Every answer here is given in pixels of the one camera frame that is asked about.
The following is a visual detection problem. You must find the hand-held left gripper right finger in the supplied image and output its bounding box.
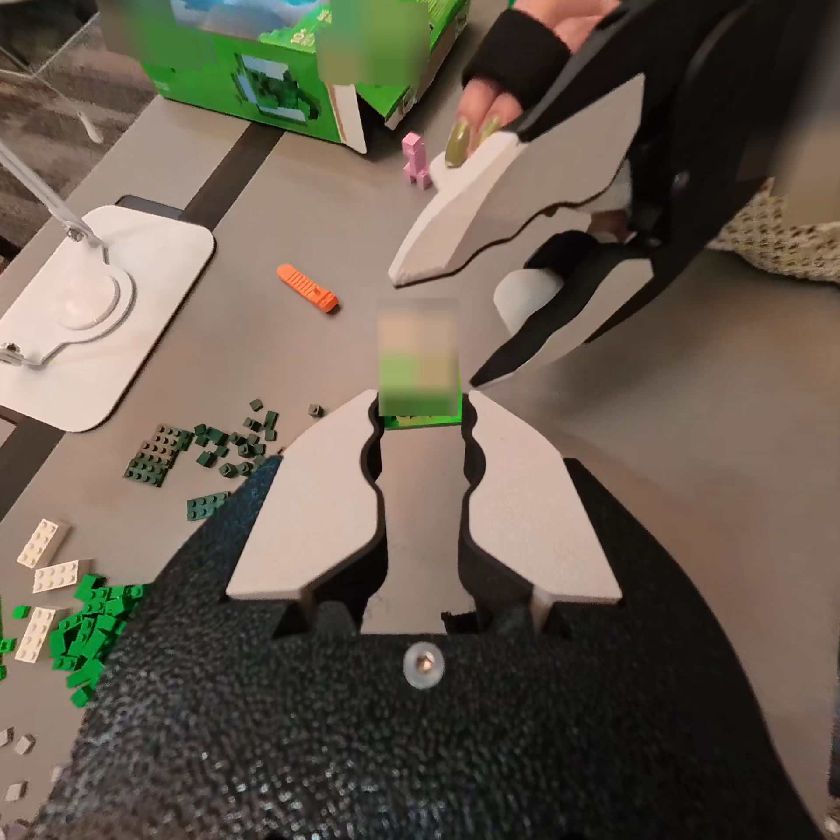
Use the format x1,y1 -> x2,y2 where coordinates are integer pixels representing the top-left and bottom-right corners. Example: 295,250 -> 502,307
462,390 -> 623,632

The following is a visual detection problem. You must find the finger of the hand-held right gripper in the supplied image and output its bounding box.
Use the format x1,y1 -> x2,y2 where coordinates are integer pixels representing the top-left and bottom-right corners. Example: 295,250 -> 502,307
387,73 -> 648,290
469,256 -> 655,388

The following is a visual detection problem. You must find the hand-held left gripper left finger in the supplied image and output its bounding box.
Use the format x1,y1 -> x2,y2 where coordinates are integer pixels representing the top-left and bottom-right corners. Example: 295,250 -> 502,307
226,390 -> 387,621

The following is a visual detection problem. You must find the bright green lego plate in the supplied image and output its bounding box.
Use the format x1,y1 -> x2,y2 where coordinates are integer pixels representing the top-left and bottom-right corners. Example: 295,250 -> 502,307
383,410 -> 464,431

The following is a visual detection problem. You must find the person's right forearm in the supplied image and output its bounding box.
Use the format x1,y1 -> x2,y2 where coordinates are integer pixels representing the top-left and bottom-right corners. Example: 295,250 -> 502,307
707,176 -> 840,284

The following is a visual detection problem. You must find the pink lego pig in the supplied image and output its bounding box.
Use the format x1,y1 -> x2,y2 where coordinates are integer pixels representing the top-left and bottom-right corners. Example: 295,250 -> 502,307
401,132 -> 434,190

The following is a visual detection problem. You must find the dark green lego plate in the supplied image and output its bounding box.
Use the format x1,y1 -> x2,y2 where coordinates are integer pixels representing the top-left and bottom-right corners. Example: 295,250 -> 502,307
123,424 -> 195,488

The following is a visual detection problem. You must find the white lego brick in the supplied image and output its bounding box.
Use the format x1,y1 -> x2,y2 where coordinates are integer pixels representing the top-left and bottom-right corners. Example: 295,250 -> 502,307
14,606 -> 70,664
32,558 -> 93,595
17,518 -> 72,569

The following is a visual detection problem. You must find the green lego set box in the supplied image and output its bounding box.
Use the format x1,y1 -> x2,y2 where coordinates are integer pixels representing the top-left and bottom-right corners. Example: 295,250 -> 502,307
98,0 -> 471,156

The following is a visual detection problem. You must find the person's right hand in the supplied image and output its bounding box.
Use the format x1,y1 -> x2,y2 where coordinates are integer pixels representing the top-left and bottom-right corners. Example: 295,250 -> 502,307
445,0 -> 621,168

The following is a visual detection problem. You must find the pile of dark green bricks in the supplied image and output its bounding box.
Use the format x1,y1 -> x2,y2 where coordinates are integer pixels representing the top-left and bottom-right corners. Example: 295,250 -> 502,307
194,396 -> 325,480

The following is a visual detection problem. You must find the dark green long brick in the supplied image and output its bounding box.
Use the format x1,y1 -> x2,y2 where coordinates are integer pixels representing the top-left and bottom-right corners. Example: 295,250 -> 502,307
186,491 -> 232,523

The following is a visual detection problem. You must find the orange brick separator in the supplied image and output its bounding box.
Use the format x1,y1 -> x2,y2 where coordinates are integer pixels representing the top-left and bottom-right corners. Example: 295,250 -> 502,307
276,264 -> 340,315

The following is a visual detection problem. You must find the pile of bright green bricks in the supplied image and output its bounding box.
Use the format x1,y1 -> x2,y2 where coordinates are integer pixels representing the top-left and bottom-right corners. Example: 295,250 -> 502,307
0,574 -> 149,709

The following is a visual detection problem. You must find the white lamp base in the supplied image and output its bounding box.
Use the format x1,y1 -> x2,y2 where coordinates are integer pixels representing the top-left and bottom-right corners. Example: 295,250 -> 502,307
0,204 -> 217,433

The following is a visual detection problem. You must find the clear acrylic box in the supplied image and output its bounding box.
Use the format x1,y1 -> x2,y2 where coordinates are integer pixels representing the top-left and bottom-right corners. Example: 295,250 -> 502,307
0,0 -> 160,143

